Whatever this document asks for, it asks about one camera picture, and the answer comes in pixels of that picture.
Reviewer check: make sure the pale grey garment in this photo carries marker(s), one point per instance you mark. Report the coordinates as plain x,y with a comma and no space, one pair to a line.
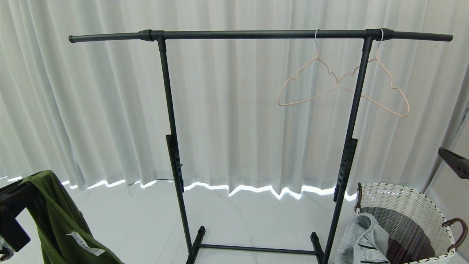
357,238

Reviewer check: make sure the black clothes rack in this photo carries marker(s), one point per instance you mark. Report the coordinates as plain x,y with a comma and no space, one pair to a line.
238,35

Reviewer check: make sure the green printed shirt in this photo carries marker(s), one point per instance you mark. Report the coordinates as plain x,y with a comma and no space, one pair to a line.
55,220

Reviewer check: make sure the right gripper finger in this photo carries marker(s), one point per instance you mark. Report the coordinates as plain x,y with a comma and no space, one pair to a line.
458,167

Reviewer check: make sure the pink clothes hanger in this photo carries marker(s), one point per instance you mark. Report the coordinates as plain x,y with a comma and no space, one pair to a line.
307,96
384,107

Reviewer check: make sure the white curtain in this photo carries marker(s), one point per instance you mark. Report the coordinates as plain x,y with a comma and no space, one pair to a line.
238,110

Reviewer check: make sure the white laundry basket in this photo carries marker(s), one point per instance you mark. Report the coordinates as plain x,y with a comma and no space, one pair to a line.
403,205

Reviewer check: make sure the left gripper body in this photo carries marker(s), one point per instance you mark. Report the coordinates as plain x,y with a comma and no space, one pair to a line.
13,231

